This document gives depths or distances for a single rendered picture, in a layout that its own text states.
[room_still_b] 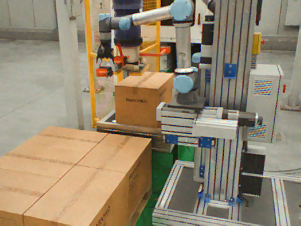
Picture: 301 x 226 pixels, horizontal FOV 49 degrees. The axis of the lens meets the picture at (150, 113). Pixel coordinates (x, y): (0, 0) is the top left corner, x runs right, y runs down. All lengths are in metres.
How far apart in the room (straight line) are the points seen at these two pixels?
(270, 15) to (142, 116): 8.90
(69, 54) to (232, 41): 2.10
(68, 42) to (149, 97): 1.33
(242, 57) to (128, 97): 1.13
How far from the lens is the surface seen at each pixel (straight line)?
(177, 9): 1.91
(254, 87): 2.22
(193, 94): 2.14
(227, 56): 2.23
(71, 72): 3.85
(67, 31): 3.78
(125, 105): 2.95
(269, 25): 11.44
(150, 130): 2.87
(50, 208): 2.07
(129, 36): 2.59
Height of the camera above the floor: 1.71
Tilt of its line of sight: 20 degrees down
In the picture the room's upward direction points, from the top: straight up
